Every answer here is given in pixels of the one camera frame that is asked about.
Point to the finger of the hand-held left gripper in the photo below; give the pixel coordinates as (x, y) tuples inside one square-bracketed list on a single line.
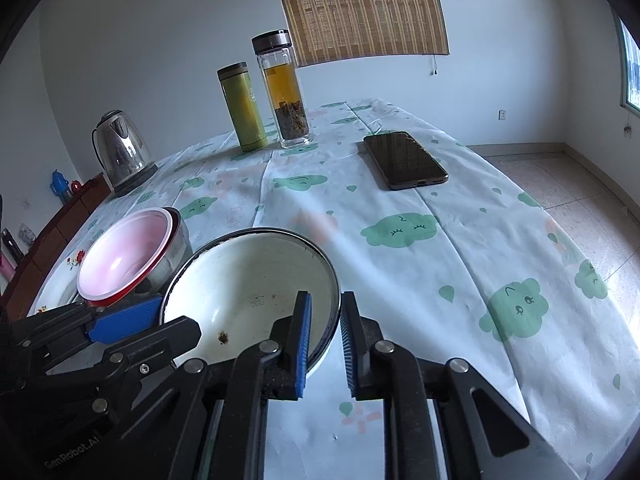
[(165, 340), (130, 317)]

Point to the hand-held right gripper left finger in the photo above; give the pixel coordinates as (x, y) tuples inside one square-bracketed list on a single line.
[(302, 350)]

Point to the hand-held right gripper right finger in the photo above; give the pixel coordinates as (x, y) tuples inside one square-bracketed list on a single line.
[(348, 350)]

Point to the red plastic bowl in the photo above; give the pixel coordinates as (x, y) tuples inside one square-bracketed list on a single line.
[(120, 255)]

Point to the stainless steel bowl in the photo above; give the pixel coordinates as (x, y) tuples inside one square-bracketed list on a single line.
[(175, 255)]

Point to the small white red-flower plate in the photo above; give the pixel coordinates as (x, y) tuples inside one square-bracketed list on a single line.
[(55, 285)]

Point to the white enamel bowl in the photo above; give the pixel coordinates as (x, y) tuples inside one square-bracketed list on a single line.
[(240, 275)]

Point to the white green-cloud tablecloth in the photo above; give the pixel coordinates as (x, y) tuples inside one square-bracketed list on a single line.
[(425, 285)]

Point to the brown wooden cabinet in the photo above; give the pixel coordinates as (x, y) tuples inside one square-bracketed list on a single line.
[(55, 230)]

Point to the pink thermos flask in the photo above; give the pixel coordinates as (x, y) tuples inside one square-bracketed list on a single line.
[(6, 270)]

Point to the translucent white container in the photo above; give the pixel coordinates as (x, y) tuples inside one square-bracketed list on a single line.
[(26, 233)]

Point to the black kettle base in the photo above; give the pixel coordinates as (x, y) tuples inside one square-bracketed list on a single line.
[(137, 182)]

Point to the black thermos flask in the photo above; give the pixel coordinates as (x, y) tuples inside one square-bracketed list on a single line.
[(11, 246)]

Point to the small red ornament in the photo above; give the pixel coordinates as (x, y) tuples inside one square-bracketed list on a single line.
[(76, 187)]

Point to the blue thermos jug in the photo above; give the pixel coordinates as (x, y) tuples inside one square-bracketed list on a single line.
[(60, 187)]

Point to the stainless steel electric kettle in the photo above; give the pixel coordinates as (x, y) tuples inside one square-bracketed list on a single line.
[(122, 147)]

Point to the black smartphone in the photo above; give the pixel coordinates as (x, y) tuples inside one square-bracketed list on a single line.
[(402, 157)]

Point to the green thermos bottle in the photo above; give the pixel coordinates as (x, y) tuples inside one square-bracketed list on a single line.
[(245, 110)]

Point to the glass tea bottle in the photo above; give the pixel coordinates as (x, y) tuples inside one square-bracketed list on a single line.
[(285, 95)]

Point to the bamboo window blind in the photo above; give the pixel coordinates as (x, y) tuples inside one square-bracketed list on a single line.
[(360, 10)]

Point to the window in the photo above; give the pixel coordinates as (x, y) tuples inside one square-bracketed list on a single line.
[(631, 70)]

